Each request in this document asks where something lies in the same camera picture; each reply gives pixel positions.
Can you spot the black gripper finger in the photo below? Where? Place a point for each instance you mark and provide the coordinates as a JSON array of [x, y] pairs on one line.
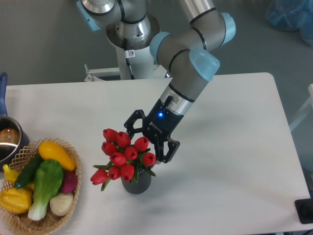
[[172, 145], [129, 124]]

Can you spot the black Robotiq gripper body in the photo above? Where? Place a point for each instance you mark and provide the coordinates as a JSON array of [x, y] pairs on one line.
[[160, 122]]

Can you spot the dark grey ribbed vase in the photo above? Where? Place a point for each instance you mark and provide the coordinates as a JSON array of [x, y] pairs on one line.
[[143, 183]]

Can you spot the red tulip bouquet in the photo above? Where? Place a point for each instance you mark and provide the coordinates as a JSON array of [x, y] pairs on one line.
[[125, 158]]

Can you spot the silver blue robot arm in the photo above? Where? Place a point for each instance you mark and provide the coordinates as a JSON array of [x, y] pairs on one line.
[[186, 57]]

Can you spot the purple red radish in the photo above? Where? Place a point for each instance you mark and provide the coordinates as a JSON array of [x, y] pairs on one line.
[[69, 182]]

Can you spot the yellow squash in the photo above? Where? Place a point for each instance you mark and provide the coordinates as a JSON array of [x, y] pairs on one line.
[[49, 150]]

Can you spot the green bok choy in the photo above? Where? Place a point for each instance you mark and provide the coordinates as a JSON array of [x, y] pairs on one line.
[[47, 181]]

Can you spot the white onion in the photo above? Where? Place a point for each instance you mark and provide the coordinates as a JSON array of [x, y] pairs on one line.
[[61, 203]]

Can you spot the dark green cucumber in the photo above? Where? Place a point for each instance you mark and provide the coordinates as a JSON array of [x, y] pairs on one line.
[[27, 174]]

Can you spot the small yellow gourd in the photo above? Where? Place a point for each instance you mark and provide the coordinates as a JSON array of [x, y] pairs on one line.
[[11, 176]]

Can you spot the black device at edge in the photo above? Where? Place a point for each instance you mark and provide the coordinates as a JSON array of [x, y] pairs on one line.
[[304, 208]]

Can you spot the yellow bell pepper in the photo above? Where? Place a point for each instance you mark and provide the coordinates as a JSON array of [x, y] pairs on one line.
[[16, 200]]

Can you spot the blue plastic bag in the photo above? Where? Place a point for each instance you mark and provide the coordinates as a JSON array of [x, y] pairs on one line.
[[292, 15]]

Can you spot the woven wicker basket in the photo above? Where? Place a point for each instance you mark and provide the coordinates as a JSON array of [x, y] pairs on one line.
[[20, 224]]

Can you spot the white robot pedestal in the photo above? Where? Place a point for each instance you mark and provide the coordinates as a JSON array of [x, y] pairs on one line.
[[132, 45]]

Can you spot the blue handled saucepan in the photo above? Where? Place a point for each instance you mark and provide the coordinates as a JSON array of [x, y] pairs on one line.
[[12, 136]]

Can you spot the white frame at right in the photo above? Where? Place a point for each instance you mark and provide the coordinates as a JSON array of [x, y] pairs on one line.
[[303, 111]]

